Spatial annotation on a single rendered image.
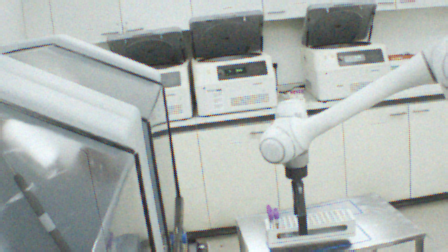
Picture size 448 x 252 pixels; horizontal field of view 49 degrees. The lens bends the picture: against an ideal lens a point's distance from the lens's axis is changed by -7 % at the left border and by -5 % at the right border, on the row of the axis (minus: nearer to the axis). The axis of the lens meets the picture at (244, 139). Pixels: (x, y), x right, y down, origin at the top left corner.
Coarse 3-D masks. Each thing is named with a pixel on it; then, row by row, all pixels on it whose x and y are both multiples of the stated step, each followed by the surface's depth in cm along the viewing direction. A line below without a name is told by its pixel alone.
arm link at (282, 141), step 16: (416, 64) 144; (384, 80) 149; (400, 80) 147; (416, 80) 146; (432, 80) 145; (352, 96) 148; (368, 96) 148; (384, 96) 150; (336, 112) 146; (352, 112) 147; (272, 128) 148; (288, 128) 147; (304, 128) 146; (320, 128) 146; (272, 144) 144; (288, 144) 144; (304, 144) 147; (272, 160) 145; (288, 160) 147
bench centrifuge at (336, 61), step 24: (360, 0) 368; (312, 24) 383; (336, 24) 387; (360, 24) 390; (312, 48) 385; (336, 48) 368; (360, 48) 366; (384, 48) 367; (312, 72) 376; (336, 72) 361; (360, 72) 362; (384, 72) 364; (336, 96) 365
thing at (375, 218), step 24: (264, 216) 205; (288, 216) 202; (360, 216) 193; (384, 216) 191; (240, 240) 207; (264, 240) 184; (336, 240) 177; (360, 240) 174; (384, 240) 172; (408, 240) 172
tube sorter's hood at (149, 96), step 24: (24, 48) 167; (48, 48) 156; (48, 72) 125; (72, 72) 136; (96, 72) 149; (120, 72) 165; (120, 96) 131; (144, 96) 143; (144, 120) 117; (168, 120) 178; (168, 144) 167; (168, 168) 155; (168, 192) 144; (168, 216) 135; (168, 240) 125
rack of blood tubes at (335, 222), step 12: (312, 216) 177; (324, 216) 175; (336, 216) 175; (348, 216) 173; (288, 228) 169; (312, 228) 170; (324, 228) 179; (336, 228) 178; (348, 228) 170; (276, 240) 170; (288, 240) 170; (300, 240) 171; (312, 240) 171
